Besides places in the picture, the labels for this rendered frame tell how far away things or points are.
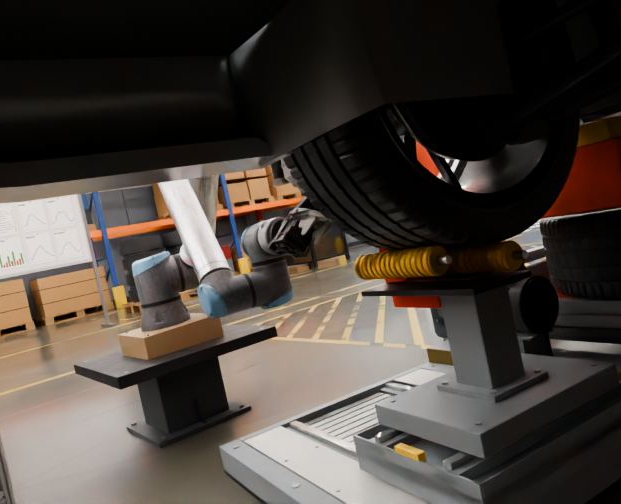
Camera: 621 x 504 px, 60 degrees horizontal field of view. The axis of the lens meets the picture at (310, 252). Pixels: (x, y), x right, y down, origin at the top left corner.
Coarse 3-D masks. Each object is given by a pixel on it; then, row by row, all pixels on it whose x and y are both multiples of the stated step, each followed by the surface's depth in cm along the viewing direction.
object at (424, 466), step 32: (576, 416) 106; (608, 416) 103; (384, 448) 107; (416, 448) 101; (448, 448) 105; (512, 448) 97; (544, 448) 93; (576, 448) 97; (608, 448) 102; (384, 480) 109; (416, 480) 100; (448, 480) 92; (480, 480) 91; (512, 480) 89; (544, 480) 93
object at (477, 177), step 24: (384, 120) 90; (408, 144) 117; (528, 144) 115; (552, 144) 111; (480, 168) 124; (504, 168) 117; (528, 168) 109; (456, 192) 97; (480, 192) 113; (504, 192) 103
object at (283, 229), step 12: (288, 216) 123; (276, 228) 129; (288, 228) 120; (300, 228) 121; (312, 228) 122; (276, 240) 121; (288, 240) 119; (300, 240) 121; (276, 252) 128; (288, 252) 124; (300, 252) 120
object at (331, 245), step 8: (328, 232) 979; (336, 232) 990; (344, 232) 1002; (312, 240) 955; (328, 240) 977; (336, 240) 988; (344, 240) 1000; (312, 248) 954; (320, 248) 964; (328, 248) 975; (336, 248) 986; (344, 248) 998; (288, 256) 1012; (312, 256) 955; (320, 256) 962; (328, 256) 973; (336, 256) 984; (288, 264) 1018; (296, 264) 997
